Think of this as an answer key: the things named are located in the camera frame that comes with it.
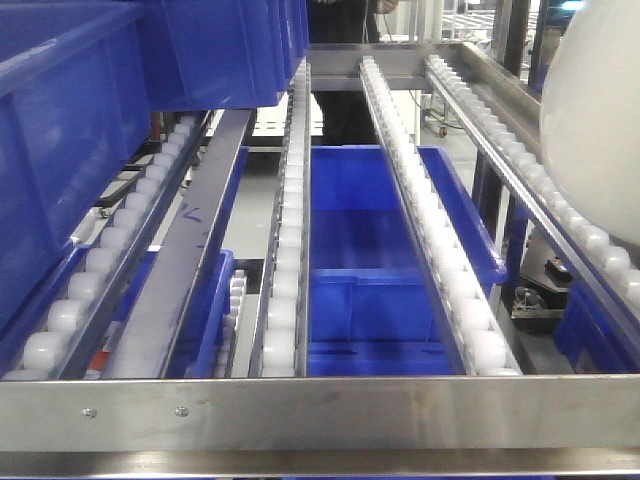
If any white plastic bin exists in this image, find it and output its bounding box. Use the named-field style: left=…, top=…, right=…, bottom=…
left=539, top=1, right=639, bottom=245

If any steel divider rail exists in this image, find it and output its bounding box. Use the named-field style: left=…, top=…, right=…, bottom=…
left=103, top=109, right=252, bottom=379

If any blue crate lower right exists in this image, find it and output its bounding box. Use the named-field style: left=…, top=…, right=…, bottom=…
left=553, top=281, right=639, bottom=374

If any white roller track centre right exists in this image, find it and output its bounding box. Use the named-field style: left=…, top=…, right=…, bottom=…
left=359, top=56, right=523, bottom=376

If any white roller track far right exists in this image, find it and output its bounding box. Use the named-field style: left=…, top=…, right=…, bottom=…
left=425, top=55, right=639, bottom=346

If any white roller track far left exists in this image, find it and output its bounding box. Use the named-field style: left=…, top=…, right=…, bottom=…
left=1, top=112, right=209, bottom=381

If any white roller track centre left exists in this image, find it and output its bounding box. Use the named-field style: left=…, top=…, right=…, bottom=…
left=249, top=61, right=312, bottom=378

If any blue crate lower layer centre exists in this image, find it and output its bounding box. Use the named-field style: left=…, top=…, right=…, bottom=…
left=307, top=144, right=509, bottom=377

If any white roller track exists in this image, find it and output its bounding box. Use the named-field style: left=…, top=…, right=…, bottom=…
left=249, top=61, right=312, bottom=378
left=359, top=56, right=523, bottom=376
left=1, top=112, right=209, bottom=381
left=425, top=55, right=639, bottom=346

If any person in dark clothes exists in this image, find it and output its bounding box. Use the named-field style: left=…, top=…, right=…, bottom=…
left=307, top=0, right=398, bottom=146

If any large blue crate front left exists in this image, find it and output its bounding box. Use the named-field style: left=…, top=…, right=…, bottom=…
left=1, top=1, right=150, bottom=321

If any stainless steel shelf frame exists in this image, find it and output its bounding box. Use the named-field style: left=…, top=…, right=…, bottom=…
left=0, top=40, right=640, bottom=477

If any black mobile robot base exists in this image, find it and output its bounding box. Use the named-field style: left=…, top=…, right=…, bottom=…
left=512, top=228, right=573, bottom=335

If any blue crate upper rear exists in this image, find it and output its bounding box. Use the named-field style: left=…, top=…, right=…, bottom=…
left=138, top=0, right=309, bottom=112

